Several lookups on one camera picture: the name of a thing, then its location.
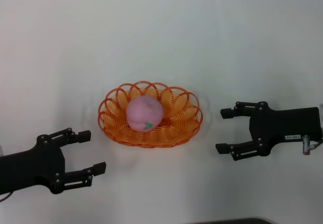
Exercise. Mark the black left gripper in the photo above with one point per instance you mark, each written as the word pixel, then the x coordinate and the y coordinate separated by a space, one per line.
pixel 30 168

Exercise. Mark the orange woven plastic basket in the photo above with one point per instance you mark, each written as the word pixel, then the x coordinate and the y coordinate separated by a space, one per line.
pixel 176 133

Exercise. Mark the metal plug connector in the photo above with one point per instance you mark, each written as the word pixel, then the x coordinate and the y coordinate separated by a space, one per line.
pixel 306 145

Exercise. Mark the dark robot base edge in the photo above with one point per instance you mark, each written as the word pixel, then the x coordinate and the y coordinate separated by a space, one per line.
pixel 237 221

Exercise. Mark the pink toy peach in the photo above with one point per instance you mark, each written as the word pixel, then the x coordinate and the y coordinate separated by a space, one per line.
pixel 143 113

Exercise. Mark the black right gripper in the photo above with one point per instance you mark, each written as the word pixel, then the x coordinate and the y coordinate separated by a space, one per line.
pixel 285 125

